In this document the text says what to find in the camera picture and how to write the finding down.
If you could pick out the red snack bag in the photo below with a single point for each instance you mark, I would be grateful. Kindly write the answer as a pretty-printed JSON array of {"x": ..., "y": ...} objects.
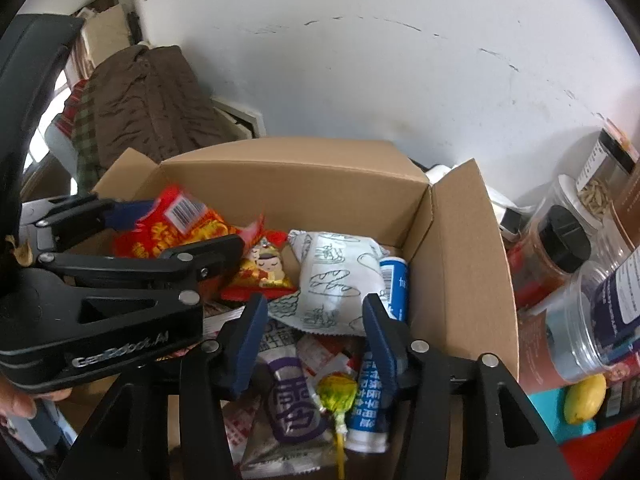
[{"x": 176, "y": 218}]

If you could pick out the brown cardboard box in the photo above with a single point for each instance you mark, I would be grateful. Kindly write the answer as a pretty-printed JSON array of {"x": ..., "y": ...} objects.
[{"x": 461, "y": 299}]

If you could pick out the white illustrated snack bag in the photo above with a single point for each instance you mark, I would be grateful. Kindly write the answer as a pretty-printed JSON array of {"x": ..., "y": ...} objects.
[{"x": 336, "y": 272}]

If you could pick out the yellow green pear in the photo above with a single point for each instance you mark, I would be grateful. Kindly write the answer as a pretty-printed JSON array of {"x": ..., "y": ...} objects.
[{"x": 584, "y": 399}]

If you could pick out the blue label clear jar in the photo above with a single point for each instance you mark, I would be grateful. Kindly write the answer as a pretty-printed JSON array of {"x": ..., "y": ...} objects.
[{"x": 582, "y": 329}]

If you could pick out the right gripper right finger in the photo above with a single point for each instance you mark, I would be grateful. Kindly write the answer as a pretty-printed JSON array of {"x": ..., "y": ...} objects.
[{"x": 503, "y": 436}]

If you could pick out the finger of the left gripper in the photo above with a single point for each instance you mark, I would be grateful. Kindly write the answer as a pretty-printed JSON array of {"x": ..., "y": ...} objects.
[
  {"x": 187, "y": 266},
  {"x": 57, "y": 224}
]

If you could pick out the blue tablet tube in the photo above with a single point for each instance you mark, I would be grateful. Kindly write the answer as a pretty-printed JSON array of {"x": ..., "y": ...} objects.
[{"x": 395, "y": 273}]

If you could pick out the purple white snack packet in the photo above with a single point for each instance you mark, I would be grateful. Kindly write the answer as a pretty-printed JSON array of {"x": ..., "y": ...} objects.
[{"x": 290, "y": 436}]

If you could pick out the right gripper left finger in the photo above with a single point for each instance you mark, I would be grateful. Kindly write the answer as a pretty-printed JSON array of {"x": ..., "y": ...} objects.
[{"x": 126, "y": 437}]

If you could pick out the plaid cloth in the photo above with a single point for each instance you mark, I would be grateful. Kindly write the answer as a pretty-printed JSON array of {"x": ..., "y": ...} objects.
[{"x": 85, "y": 140}]

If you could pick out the red canister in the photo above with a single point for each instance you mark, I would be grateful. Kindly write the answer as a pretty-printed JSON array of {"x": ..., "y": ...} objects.
[{"x": 590, "y": 456}]

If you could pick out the black lid spice jar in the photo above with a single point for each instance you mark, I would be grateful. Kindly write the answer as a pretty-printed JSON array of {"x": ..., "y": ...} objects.
[{"x": 548, "y": 254}]

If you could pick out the brown jacket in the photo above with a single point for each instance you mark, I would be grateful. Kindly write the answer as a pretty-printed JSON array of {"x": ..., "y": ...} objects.
[{"x": 150, "y": 100}]

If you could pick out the person's left hand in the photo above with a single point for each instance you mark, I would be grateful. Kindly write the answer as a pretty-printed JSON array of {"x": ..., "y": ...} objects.
[{"x": 17, "y": 403}]

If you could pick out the yellow green lollipop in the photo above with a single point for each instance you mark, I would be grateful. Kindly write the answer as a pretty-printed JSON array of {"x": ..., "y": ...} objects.
[{"x": 337, "y": 392}]

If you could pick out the seed jar black lid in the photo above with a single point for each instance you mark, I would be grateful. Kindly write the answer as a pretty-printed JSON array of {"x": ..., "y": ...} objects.
[{"x": 606, "y": 170}]

